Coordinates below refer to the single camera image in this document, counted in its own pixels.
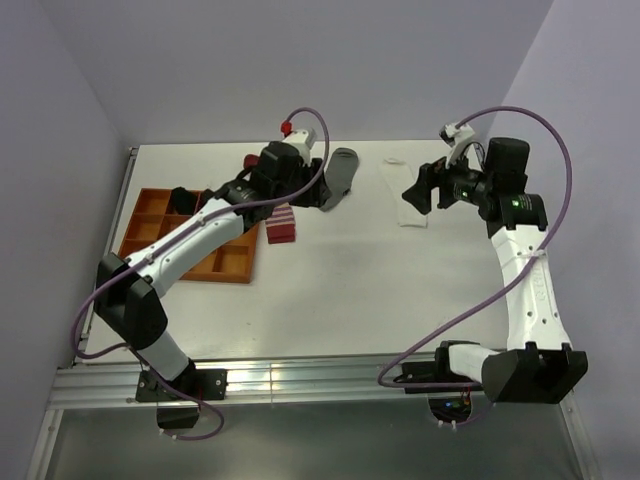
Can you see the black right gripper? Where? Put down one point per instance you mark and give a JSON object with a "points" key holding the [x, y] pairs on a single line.
{"points": [[429, 177]]}

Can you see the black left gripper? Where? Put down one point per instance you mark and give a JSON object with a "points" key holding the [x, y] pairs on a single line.
{"points": [[315, 197]]}

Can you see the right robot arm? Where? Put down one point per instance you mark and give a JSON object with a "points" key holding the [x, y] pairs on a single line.
{"points": [[539, 364]]}

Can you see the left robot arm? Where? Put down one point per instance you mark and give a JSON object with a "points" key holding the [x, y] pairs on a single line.
{"points": [[129, 291]]}

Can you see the beige red striped sock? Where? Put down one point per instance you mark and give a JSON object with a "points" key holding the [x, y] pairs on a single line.
{"points": [[281, 226]]}

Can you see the grey sock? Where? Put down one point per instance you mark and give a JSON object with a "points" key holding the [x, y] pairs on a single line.
{"points": [[339, 175]]}

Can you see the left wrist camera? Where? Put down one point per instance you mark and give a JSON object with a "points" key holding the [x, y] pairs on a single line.
{"points": [[302, 139]]}

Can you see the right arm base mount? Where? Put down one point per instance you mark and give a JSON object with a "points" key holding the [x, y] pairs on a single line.
{"points": [[450, 400]]}

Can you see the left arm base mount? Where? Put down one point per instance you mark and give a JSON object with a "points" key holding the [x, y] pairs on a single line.
{"points": [[203, 385]]}

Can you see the aluminium table frame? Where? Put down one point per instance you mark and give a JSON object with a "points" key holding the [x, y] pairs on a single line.
{"points": [[302, 345]]}

